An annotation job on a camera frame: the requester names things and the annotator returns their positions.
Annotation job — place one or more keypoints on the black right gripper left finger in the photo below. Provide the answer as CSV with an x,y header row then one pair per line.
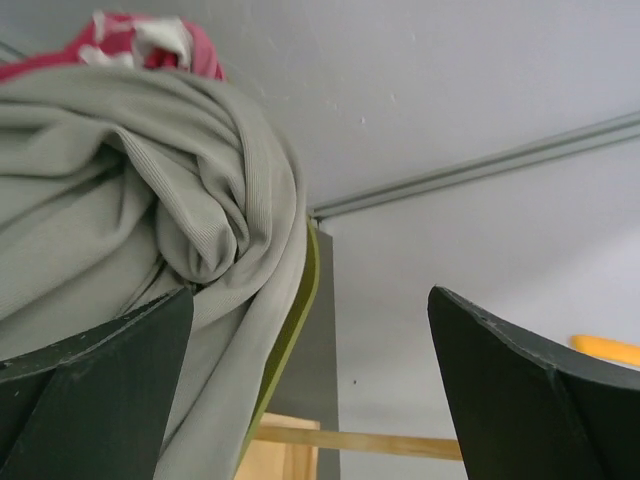
x,y
95,405

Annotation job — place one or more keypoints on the wooden clothes rack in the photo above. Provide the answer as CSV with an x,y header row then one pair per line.
x,y
284,447

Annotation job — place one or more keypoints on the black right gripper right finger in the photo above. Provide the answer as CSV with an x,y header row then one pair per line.
x,y
526,407

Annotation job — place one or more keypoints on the olive green plastic basket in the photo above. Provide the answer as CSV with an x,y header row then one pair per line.
x,y
287,337

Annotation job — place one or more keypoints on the yellow orange hanger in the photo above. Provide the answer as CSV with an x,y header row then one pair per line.
x,y
607,349

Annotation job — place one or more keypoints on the pink camouflage trousers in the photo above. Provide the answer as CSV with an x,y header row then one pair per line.
x,y
131,41

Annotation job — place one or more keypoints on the grey trousers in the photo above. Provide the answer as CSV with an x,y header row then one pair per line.
x,y
119,185

